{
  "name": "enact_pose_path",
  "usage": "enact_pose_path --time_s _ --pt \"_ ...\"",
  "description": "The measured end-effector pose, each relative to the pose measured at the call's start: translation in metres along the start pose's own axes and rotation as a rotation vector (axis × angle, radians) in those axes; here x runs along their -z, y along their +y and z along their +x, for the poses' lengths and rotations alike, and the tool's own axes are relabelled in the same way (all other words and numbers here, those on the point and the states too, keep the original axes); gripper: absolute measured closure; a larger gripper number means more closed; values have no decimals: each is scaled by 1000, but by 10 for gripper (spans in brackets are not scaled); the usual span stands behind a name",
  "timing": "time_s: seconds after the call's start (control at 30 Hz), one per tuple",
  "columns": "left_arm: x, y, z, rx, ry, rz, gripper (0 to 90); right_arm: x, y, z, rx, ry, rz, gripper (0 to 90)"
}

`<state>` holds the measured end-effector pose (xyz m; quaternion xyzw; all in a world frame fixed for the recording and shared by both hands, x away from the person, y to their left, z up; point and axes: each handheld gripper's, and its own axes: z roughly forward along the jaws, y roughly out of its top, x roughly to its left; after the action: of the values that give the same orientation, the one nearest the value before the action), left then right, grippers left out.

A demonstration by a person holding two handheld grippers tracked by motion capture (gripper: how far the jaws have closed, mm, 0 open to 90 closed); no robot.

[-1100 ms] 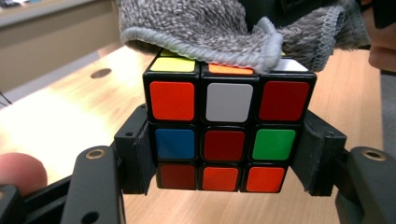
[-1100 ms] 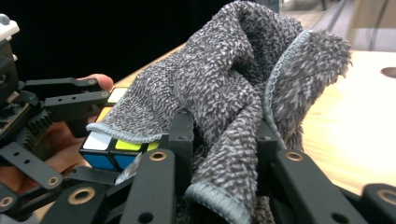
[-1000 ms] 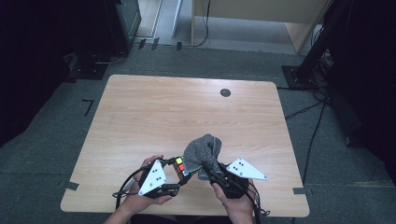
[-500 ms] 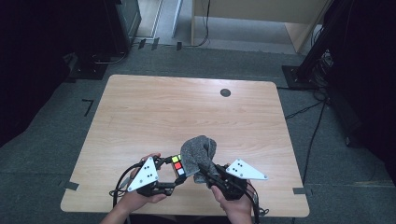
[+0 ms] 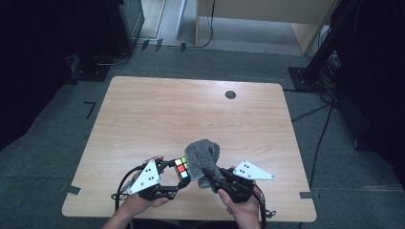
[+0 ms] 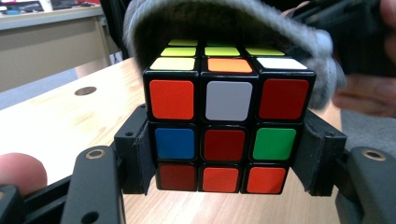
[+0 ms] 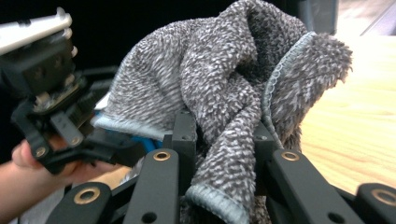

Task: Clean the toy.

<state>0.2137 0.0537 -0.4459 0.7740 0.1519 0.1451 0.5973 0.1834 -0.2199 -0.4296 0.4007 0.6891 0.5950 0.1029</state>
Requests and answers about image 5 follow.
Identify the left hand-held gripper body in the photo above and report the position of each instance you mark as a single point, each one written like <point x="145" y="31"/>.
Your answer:
<point x="146" y="178"/>

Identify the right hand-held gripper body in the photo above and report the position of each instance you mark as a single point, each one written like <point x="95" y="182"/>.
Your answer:
<point x="251" y="171"/>

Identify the multicoloured puzzle cube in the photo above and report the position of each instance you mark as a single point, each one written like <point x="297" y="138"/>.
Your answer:
<point x="181" y="168"/>

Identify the grey terry cloth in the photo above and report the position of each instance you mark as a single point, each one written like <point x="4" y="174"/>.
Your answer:
<point x="202" y="156"/>

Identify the person's right hand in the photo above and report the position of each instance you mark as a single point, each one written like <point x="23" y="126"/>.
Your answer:
<point x="243" y="211"/>

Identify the person's dark clothing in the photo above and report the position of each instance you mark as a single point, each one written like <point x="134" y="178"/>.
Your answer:
<point x="191" y="225"/>

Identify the grey tape piece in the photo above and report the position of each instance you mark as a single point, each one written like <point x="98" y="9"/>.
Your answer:
<point x="72" y="190"/>
<point x="308" y="195"/>

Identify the black round table grommet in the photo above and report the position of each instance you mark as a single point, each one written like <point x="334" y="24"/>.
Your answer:
<point x="230" y="94"/>

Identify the black angled tape mark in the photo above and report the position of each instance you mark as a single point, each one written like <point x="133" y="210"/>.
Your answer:
<point x="91" y="109"/>

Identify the black metal stand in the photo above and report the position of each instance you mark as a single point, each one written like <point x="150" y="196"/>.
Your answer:
<point x="305" y="79"/>

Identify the black flat stand base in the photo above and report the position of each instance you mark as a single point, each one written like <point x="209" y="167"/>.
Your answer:
<point x="90" y="73"/>

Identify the short black tape strip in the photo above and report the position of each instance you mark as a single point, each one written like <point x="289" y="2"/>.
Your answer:
<point x="144" y="44"/>
<point x="183" y="47"/>
<point x="158" y="44"/>

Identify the black cabinet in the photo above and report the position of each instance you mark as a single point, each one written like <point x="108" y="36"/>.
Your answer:
<point x="130" y="25"/>

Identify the dark curtain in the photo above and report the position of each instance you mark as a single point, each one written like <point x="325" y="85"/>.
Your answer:
<point x="375" y="79"/>
<point x="31" y="63"/>

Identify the light wooden furniture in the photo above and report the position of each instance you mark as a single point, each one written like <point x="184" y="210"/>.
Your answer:
<point x="254" y="9"/>

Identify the pale metal rail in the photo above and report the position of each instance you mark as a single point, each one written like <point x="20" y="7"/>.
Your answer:
<point x="180" y="19"/>

